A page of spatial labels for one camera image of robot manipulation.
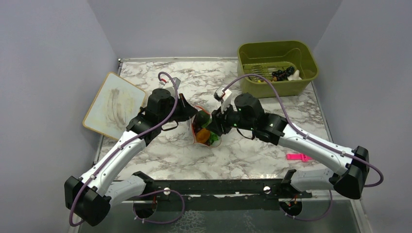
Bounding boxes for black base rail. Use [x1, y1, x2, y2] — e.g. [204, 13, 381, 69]
[130, 171, 312, 212]

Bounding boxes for clear zip bag orange zipper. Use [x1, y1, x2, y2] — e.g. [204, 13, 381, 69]
[187, 105, 222, 148]

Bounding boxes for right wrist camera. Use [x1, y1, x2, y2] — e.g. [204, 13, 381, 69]
[213, 87, 232, 114]

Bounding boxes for green toy avocado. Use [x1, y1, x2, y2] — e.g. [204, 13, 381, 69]
[192, 110, 211, 128]

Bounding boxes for green toy lettuce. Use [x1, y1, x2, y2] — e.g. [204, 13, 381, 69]
[206, 132, 221, 147]

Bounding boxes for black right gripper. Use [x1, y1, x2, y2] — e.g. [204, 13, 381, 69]
[206, 100, 255, 136]

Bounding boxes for orange toy fruit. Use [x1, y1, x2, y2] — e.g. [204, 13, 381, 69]
[195, 128, 210, 144]

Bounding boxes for small whiteboard wooden frame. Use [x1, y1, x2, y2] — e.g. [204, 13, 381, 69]
[83, 72, 146, 139]

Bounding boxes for green plastic bin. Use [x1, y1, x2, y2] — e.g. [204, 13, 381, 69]
[238, 40, 318, 98]

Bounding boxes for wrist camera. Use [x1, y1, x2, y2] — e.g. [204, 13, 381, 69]
[213, 87, 232, 114]
[159, 77, 181, 96]

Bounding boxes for white toy garlic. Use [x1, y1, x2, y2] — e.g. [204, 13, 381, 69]
[287, 70, 302, 81]

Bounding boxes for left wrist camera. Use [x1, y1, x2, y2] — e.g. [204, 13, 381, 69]
[159, 77, 181, 96]

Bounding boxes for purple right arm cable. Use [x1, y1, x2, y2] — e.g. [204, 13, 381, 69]
[222, 74, 384, 188]

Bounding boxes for pink plastic clip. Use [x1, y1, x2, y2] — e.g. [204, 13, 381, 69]
[286, 153, 312, 162]

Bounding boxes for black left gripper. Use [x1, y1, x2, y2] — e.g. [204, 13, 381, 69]
[159, 93, 199, 125]

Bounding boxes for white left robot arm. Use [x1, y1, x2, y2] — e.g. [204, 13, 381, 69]
[64, 88, 197, 227]

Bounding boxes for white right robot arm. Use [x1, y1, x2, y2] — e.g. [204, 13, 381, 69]
[206, 93, 369, 200]

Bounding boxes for dark blue toy grapes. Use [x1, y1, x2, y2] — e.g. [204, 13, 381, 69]
[271, 66, 295, 82]

